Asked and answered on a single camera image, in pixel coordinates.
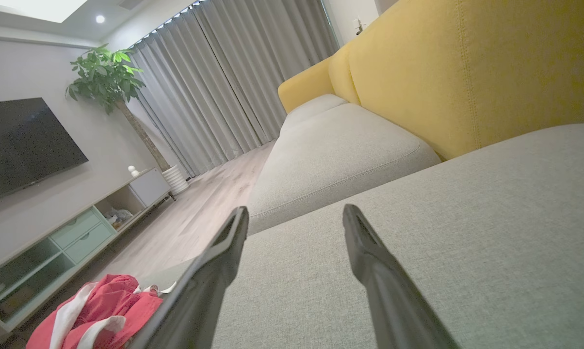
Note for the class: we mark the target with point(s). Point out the red white basketball jersey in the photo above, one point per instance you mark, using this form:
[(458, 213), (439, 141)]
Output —
[(112, 300)]

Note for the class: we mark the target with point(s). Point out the white ribbed plant pot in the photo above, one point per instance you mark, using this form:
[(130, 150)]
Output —
[(176, 180)]

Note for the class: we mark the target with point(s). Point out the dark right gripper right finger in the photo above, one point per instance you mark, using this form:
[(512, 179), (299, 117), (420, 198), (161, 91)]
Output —
[(389, 300)]

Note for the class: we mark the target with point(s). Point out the round ceiling spot light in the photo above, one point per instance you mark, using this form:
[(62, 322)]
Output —
[(100, 19)]

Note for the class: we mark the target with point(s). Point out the rectangular ceiling light panel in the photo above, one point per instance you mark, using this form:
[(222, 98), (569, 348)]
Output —
[(35, 8)]

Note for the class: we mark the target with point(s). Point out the black flat screen television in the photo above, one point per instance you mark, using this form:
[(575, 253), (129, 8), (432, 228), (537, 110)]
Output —
[(25, 145)]

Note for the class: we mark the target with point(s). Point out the green leafy indoor tree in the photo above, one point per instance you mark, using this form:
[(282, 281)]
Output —
[(105, 77)]

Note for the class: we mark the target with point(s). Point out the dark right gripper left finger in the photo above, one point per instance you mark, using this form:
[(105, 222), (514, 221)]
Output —
[(200, 291)]

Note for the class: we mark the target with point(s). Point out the small pale grey plush item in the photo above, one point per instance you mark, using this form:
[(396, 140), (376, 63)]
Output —
[(120, 216)]

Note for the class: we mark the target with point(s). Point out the grey pleated curtain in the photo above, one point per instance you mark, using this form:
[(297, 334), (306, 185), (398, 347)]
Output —
[(214, 87)]

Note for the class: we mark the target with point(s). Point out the yellow sofa backrest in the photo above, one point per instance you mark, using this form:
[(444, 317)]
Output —
[(466, 72)]

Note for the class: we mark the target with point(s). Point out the small grey sofa seat cushion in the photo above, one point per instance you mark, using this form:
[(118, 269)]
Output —
[(311, 107)]

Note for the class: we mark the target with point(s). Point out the small white figurine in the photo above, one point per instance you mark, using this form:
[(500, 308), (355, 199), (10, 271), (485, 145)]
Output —
[(133, 171)]

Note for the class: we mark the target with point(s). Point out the yellow and grey sofa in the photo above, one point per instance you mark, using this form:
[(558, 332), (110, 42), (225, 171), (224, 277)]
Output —
[(466, 242)]

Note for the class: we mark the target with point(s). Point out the white and green tv cabinet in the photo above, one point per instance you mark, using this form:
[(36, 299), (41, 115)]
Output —
[(83, 232)]

